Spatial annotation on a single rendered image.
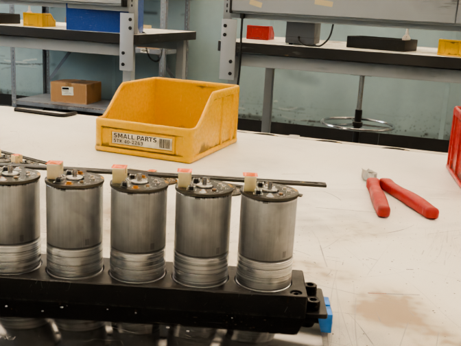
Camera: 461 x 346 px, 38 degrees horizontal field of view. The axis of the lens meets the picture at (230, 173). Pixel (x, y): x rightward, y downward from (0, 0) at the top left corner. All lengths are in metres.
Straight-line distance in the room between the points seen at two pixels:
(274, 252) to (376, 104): 4.43
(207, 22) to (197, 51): 0.22
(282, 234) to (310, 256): 0.11
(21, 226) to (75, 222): 0.02
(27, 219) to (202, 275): 0.08
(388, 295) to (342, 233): 0.09
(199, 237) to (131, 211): 0.03
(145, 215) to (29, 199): 0.05
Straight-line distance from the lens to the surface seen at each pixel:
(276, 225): 0.28
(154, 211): 0.28
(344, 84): 4.72
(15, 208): 0.29
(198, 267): 0.29
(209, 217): 0.28
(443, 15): 2.53
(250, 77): 4.85
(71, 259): 0.29
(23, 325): 0.28
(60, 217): 0.29
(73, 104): 4.99
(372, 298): 0.35
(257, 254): 0.28
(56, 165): 0.29
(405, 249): 0.42
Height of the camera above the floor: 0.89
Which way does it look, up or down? 14 degrees down
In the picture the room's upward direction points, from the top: 3 degrees clockwise
